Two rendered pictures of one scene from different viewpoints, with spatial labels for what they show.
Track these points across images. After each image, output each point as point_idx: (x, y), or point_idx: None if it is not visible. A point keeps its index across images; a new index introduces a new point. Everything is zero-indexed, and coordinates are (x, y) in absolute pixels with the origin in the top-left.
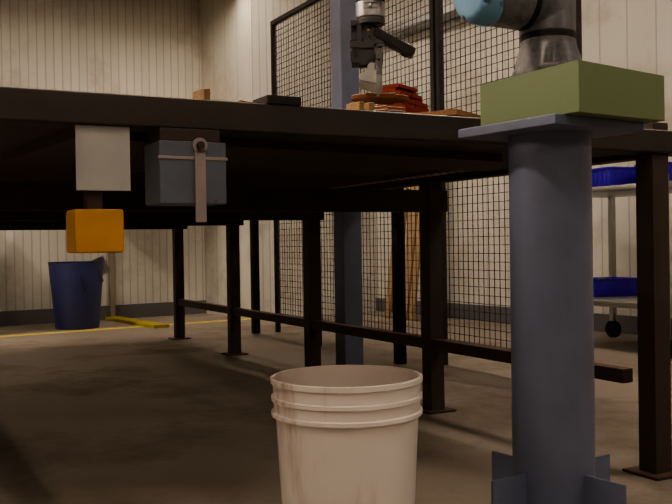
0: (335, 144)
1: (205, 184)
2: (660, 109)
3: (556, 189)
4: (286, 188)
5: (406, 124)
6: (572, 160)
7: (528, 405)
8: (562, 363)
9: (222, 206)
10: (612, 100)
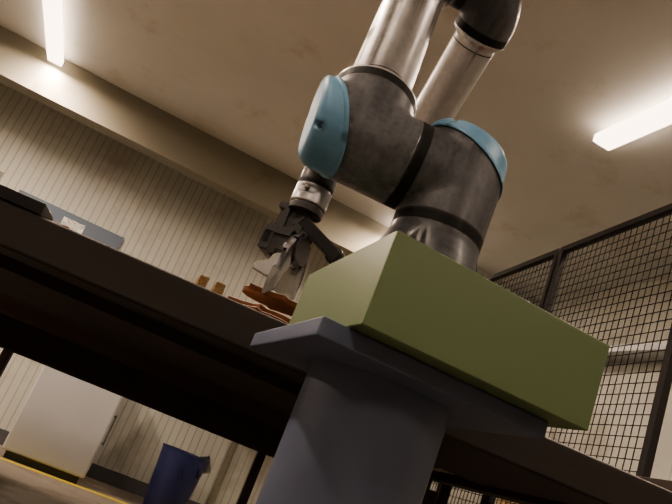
0: (165, 326)
1: None
2: (582, 404)
3: (320, 479)
4: (234, 410)
5: (205, 307)
6: (371, 435)
7: None
8: None
9: (150, 400)
10: (460, 337)
